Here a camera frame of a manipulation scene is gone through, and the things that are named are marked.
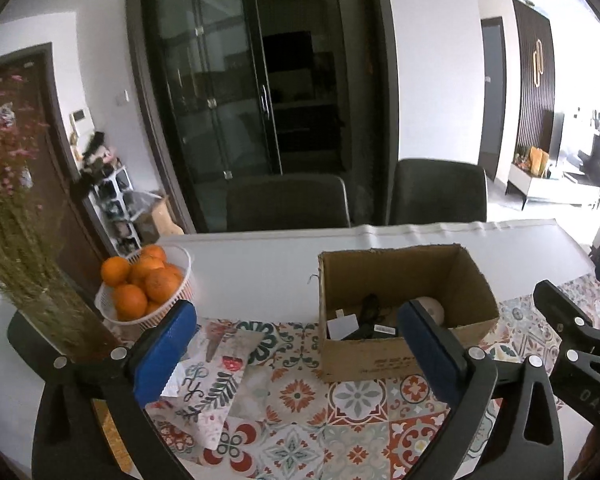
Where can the brown wooden door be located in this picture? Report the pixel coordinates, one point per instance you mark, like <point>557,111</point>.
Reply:
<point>35,135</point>

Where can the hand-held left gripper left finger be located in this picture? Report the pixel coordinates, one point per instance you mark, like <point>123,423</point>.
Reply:
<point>160,355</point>

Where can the white cluttered shelf rack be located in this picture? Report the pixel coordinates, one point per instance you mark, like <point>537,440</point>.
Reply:
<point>110,200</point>

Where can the black television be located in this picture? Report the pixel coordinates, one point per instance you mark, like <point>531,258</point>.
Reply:
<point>557,137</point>

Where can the dark slatted wall panel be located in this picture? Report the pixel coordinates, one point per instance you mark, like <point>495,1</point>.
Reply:
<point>532,100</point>

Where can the tile pattern table mat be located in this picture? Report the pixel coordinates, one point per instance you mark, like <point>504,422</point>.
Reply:
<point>330,425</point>

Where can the white tissue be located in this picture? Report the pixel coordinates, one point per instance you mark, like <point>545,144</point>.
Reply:
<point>172,385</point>

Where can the orange bags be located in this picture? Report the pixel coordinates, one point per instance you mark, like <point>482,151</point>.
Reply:
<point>537,161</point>

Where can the beige round case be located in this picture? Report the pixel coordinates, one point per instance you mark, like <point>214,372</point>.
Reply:
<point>432,307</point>

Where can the white low cabinet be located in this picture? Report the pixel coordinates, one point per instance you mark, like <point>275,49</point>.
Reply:
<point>540,187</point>

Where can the dark grey dining chair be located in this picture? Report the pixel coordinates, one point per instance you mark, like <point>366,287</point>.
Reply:
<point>285,205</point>
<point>437,190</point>

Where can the white fruit basket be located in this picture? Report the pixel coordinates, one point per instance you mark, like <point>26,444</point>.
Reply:
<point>180,260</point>

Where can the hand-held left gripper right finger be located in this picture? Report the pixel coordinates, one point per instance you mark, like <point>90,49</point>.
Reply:
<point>430,355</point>

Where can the brown cardboard box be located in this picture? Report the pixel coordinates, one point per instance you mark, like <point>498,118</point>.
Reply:
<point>370,360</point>

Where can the white power strip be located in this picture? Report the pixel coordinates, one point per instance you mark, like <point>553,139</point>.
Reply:
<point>343,328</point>

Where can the white printed tablecloth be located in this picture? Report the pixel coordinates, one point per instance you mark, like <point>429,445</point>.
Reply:
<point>260,260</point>

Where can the dark glass sliding door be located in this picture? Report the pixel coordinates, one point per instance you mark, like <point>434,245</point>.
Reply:
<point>260,85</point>

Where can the person's right hand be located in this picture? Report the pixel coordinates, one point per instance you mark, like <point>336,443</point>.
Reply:
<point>592,447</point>

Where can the black power adapter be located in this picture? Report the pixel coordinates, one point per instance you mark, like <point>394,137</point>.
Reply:
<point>375,327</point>

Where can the floral fabric tissue cover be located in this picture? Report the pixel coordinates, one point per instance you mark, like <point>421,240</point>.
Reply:
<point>220,360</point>

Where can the small brown carton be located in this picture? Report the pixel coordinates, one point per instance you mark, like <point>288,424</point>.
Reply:
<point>155,220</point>

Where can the glass vase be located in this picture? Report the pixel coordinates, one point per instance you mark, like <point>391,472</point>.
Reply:
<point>75,325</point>

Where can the dried flower bouquet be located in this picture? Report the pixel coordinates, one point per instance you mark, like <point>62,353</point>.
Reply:
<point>10,200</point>

